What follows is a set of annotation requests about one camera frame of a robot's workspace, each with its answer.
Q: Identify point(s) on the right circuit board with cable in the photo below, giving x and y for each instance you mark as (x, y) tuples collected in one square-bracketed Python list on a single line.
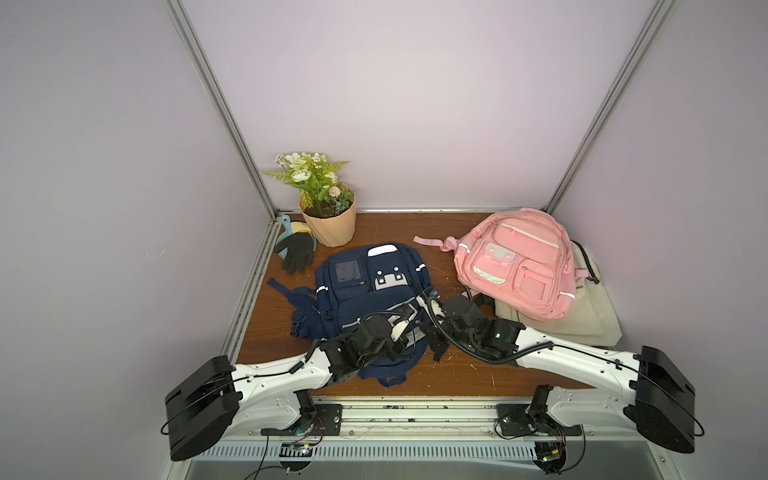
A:
[(556, 458)]

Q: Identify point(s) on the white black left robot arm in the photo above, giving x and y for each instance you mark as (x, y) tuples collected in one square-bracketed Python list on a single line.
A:
[(220, 398)]

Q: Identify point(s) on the left corner aluminium profile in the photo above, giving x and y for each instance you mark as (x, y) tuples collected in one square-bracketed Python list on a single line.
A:
[(187, 34)]

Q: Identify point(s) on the terracotta flower pot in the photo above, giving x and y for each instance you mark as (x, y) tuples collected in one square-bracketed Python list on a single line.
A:
[(334, 231)]

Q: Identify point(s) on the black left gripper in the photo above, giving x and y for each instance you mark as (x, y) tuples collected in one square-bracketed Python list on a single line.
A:
[(399, 344)]

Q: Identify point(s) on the right corner aluminium profile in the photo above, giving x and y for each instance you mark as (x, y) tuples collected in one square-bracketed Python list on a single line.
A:
[(627, 72)]

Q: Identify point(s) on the cream canvas backpack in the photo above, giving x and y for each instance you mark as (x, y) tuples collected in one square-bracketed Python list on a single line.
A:
[(591, 319)]

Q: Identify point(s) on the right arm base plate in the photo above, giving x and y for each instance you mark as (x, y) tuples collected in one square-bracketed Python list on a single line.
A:
[(518, 420)]

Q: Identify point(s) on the circuit board with cable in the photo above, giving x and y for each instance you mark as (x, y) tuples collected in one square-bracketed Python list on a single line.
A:
[(556, 458), (291, 458)]

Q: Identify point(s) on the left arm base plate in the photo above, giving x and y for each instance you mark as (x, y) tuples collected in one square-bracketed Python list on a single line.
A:
[(317, 420)]

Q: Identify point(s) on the left circuit board with cable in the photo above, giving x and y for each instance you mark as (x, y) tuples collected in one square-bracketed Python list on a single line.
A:
[(291, 458)]

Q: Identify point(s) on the yellow sponge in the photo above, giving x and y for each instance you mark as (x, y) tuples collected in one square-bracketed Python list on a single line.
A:
[(300, 227)]

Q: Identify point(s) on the aluminium mounting rail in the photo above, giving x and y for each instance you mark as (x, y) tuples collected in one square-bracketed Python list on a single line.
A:
[(432, 416)]

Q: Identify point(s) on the green white artificial plant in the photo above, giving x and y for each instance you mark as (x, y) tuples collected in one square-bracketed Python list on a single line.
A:
[(322, 194)]

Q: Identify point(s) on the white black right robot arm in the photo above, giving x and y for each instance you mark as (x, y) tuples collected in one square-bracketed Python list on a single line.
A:
[(653, 393)]

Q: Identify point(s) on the navy blue backpack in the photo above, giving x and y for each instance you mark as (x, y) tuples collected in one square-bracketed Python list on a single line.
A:
[(355, 283)]

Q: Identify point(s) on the black work glove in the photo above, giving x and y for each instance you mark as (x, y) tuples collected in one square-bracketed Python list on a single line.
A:
[(299, 249)]

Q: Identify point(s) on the pink backpack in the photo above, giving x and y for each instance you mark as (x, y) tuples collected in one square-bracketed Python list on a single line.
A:
[(522, 258)]

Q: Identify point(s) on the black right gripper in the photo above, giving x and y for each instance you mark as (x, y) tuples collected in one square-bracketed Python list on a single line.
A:
[(452, 313)]

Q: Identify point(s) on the corner aluminium profile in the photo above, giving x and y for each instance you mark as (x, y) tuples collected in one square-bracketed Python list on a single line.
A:
[(627, 72), (187, 34)]

